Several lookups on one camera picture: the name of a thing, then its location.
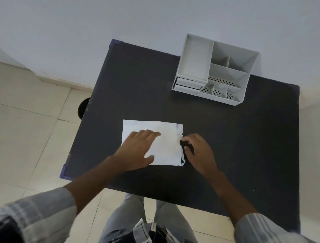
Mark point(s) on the person's left hand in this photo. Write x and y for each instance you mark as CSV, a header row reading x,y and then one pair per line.
x,y
135,150

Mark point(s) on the grey plaid shirt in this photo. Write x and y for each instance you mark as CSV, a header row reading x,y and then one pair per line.
x,y
37,215

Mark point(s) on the small white organizer drawer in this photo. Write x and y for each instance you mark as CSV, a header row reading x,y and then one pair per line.
x,y
186,87
190,81

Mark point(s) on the black round bin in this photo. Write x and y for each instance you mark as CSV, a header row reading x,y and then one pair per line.
x,y
83,107

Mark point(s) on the white plastic desk organizer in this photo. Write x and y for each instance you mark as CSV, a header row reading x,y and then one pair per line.
x,y
225,72

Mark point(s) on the white cloth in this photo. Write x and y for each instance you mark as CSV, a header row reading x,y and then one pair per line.
x,y
166,150

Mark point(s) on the person's right forearm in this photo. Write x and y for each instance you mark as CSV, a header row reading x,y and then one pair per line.
x,y
232,195

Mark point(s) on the person's left forearm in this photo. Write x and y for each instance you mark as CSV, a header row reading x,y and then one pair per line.
x,y
95,180

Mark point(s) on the person's right thumb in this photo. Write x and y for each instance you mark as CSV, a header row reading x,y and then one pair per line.
x,y
188,155

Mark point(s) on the person's left thumb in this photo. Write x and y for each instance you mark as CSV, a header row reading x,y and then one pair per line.
x,y
149,159

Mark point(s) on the person's right hand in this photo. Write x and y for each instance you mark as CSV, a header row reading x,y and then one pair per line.
x,y
202,155

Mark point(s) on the grey jeans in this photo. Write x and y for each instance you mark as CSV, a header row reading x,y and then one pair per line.
x,y
125,220

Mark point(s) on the purple table corner guard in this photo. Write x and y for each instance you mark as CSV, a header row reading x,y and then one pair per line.
x,y
65,170
114,43

